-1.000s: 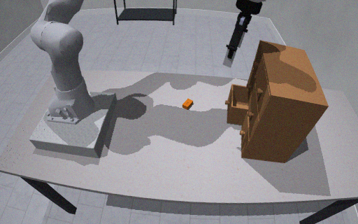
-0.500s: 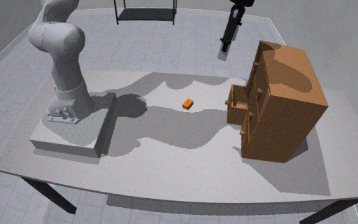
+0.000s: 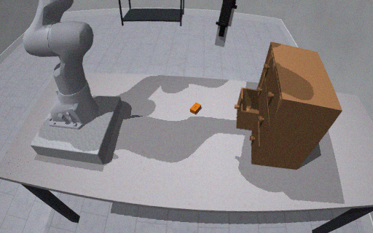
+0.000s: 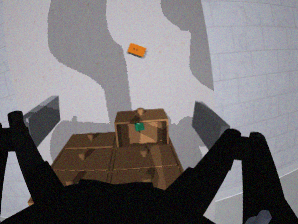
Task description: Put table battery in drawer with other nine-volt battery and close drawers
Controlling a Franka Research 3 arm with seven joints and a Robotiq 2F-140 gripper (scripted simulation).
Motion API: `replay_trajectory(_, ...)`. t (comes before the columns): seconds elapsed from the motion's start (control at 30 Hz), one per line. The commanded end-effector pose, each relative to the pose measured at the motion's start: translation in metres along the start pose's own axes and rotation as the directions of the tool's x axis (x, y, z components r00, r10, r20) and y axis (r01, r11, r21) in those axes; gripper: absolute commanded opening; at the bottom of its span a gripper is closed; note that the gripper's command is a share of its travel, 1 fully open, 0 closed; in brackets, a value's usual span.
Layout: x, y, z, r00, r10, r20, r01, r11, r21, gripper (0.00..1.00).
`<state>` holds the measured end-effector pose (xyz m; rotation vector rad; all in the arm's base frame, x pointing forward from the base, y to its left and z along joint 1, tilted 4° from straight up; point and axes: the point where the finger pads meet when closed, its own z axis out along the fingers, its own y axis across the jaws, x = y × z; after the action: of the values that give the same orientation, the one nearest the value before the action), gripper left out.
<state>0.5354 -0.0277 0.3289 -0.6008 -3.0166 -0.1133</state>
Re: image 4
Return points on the brown wooden chest of drawers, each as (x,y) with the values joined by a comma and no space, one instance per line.
(110,172)

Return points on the brown wooden drawer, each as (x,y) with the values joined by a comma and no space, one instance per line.
(161,178)
(100,140)
(85,160)
(156,125)
(75,177)
(144,158)

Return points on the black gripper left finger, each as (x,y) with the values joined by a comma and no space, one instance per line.
(56,204)

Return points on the orange nine-volt battery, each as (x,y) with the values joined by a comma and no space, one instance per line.
(136,49)

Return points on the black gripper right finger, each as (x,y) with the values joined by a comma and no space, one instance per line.
(263,197)

